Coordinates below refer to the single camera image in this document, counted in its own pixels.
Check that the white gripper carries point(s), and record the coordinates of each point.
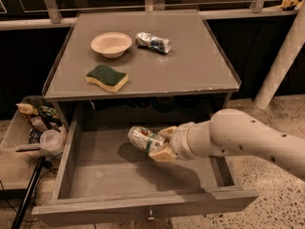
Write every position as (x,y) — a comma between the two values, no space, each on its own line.
(179,141)

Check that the white green 7up can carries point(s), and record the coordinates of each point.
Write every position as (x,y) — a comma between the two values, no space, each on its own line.
(144,139)

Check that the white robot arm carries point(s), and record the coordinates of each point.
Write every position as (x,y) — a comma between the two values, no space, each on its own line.
(231,132)

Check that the open grey top drawer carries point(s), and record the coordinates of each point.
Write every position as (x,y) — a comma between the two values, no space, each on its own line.
(103,178)

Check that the metal drawer knob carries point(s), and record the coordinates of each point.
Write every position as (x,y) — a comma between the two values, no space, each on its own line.
(150,216)

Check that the grey cabinet counter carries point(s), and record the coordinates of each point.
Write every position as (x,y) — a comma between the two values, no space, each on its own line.
(195,65)

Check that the crushed silver blue can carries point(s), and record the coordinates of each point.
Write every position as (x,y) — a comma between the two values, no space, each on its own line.
(148,40)

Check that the green yellow sponge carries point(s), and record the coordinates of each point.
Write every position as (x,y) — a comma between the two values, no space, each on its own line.
(107,78)

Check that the clear plastic cup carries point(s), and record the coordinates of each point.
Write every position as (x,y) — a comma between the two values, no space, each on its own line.
(51,141)

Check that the colourful snack bag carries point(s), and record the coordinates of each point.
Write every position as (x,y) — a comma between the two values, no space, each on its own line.
(48,112)

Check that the black pole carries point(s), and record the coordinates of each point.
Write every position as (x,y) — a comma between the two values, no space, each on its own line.
(27,197)

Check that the clear plastic bin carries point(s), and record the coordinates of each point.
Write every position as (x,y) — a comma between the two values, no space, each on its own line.
(23,135)

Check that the metal window railing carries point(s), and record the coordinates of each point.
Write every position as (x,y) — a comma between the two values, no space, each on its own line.
(36,14)

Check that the yellow object on ledge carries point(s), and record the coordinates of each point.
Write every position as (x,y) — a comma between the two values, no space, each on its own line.
(289,4)

